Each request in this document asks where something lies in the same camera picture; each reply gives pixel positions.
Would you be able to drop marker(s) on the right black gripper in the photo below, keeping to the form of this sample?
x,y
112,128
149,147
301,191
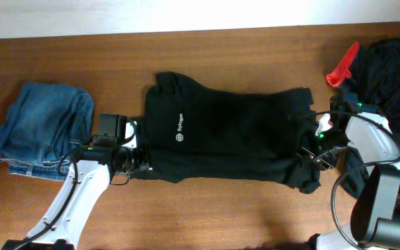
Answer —
x,y
306,151

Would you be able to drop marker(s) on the black garment with red trim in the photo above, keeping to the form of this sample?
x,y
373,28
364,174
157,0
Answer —
x,y
373,73

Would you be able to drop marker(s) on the crumpled dark green-black cloth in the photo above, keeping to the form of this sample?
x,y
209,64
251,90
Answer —
x,y
354,183

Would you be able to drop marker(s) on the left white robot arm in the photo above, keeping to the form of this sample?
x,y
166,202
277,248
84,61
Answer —
x,y
94,164

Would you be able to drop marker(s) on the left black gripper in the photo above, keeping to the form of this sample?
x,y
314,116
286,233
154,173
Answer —
x,y
142,164

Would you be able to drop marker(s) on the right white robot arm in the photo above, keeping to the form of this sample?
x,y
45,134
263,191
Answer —
x,y
375,218

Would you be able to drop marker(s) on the folded blue denim jeans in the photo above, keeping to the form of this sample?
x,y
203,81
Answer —
x,y
45,123

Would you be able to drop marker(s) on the black t-shirt with logo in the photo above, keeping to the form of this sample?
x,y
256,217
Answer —
x,y
191,131

